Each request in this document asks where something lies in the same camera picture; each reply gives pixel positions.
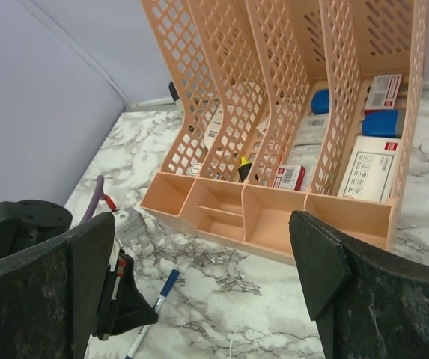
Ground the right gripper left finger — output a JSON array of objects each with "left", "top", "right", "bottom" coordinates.
[{"left": 0, "top": 212, "right": 115, "bottom": 358}]

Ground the red white small box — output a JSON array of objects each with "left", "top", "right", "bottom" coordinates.
[{"left": 364, "top": 73, "right": 403, "bottom": 114}]

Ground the white oval card pack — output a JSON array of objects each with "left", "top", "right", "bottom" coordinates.
[{"left": 189, "top": 108, "right": 225, "bottom": 177}]

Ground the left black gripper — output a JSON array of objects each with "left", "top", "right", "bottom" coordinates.
[{"left": 91, "top": 240, "right": 159, "bottom": 340}]

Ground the white paper packet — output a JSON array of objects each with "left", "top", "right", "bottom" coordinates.
[{"left": 286, "top": 114, "right": 329, "bottom": 177}]

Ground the large white box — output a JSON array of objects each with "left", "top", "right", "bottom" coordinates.
[{"left": 338, "top": 135, "right": 401, "bottom": 203}]

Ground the orange plastic file organizer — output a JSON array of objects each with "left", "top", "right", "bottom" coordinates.
[{"left": 141, "top": 1, "right": 429, "bottom": 263}]

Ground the red white staples box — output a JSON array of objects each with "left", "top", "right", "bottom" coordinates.
[{"left": 272, "top": 165, "right": 306, "bottom": 191}]

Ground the black grey stapler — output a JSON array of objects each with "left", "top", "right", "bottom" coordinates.
[{"left": 168, "top": 82, "right": 183, "bottom": 114}]

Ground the blue white pen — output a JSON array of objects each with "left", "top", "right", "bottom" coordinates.
[{"left": 124, "top": 269, "right": 180, "bottom": 359}]

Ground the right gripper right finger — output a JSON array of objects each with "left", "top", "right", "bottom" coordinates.
[{"left": 289, "top": 211, "right": 429, "bottom": 358}]

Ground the yellow highlighter in organizer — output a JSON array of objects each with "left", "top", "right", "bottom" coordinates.
[{"left": 237, "top": 156, "right": 252, "bottom": 182}]

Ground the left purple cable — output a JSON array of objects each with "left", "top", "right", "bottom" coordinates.
[{"left": 86, "top": 174, "right": 106, "bottom": 221}]

